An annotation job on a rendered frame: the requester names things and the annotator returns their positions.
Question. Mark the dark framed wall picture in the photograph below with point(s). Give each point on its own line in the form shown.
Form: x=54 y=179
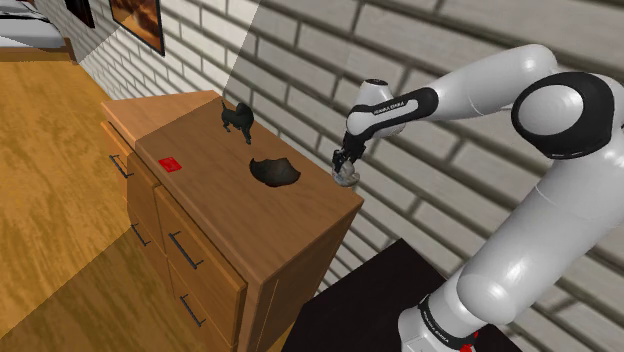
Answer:
x=80 y=10

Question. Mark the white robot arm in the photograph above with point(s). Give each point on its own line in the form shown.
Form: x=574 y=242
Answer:
x=546 y=209

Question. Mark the black robot stand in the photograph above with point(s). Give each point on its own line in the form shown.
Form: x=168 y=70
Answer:
x=360 y=302

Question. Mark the grey rounded object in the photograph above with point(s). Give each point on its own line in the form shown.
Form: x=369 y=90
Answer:
x=346 y=174

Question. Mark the bed with wooden frame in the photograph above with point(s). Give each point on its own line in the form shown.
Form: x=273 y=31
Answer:
x=29 y=36

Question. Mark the wooden chest of drawers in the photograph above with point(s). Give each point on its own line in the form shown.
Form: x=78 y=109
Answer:
x=234 y=214

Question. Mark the black dog figure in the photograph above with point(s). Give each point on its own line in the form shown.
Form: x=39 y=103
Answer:
x=239 y=118

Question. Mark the red flat square card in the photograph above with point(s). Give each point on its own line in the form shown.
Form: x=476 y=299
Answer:
x=169 y=164

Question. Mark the framed orange wall picture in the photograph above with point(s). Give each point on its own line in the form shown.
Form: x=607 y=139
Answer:
x=139 y=19

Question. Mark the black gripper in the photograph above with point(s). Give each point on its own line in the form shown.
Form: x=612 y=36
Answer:
x=350 y=148

